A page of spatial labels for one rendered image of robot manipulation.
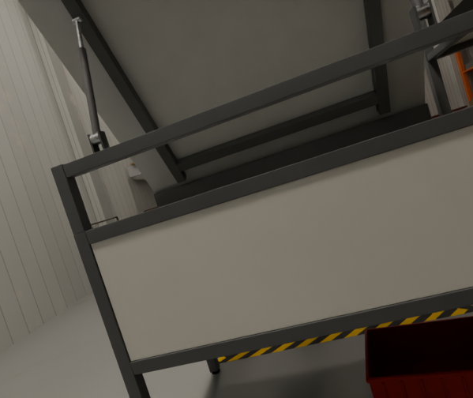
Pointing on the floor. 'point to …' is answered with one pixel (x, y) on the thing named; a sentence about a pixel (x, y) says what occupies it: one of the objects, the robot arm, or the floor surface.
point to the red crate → (435, 359)
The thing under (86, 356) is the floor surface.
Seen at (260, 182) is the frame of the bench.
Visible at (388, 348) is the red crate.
